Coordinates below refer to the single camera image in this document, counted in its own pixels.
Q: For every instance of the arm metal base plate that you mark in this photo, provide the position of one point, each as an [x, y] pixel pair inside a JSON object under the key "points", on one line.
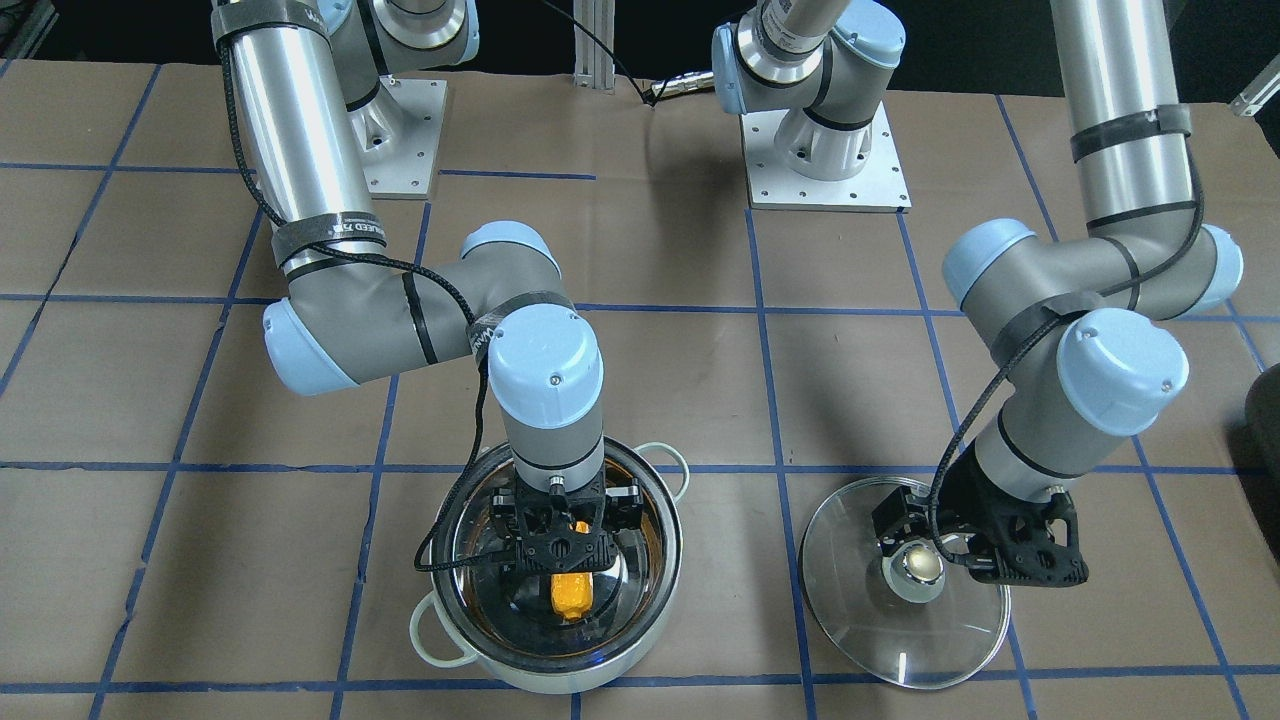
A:
{"points": [[410, 140], [794, 163]]}

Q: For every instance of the pale green electric pot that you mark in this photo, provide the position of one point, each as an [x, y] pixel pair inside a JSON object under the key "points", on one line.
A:
{"points": [[480, 610]]}

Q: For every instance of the black object at edge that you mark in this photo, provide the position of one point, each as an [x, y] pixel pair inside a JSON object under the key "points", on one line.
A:
{"points": [[1262, 418]]}

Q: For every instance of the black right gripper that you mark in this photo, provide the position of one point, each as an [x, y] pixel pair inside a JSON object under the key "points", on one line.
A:
{"points": [[625, 509]]}

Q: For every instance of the yellow corn cob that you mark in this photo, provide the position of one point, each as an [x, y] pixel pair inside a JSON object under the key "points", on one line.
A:
{"points": [[572, 595]]}

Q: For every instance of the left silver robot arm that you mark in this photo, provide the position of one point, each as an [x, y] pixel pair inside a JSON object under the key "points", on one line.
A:
{"points": [[1074, 327]]}

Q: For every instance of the aluminium profile post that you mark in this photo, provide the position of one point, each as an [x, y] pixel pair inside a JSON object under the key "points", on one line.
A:
{"points": [[592, 66]]}

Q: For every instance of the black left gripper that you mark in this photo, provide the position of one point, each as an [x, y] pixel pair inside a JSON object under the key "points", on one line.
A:
{"points": [[968, 495]]}

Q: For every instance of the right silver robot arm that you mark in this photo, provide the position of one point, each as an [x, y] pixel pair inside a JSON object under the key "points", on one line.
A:
{"points": [[309, 109]]}

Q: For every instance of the glass pot lid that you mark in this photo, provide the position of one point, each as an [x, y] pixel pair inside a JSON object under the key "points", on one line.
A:
{"points": [[913, 620]]}

